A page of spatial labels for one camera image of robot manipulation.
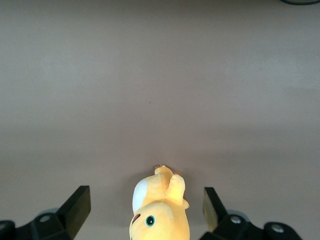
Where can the brown table cover sheet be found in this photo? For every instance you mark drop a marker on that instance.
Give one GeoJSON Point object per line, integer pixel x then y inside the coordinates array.
{"type": "Point", "coordinates": [160, 75]}

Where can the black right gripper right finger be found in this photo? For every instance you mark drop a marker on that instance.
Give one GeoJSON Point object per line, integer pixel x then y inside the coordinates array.
{"type": "Point", "coordinates": [237, 228]}

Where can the yellow plush toy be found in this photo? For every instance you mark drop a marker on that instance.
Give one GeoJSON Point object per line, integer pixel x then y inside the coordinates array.
{"type": "Point", "coordinates": [162, 215]}

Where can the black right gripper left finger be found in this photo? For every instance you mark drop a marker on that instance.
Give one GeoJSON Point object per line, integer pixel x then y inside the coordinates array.
{"type": "Point", "coordinates": [50, 227]}

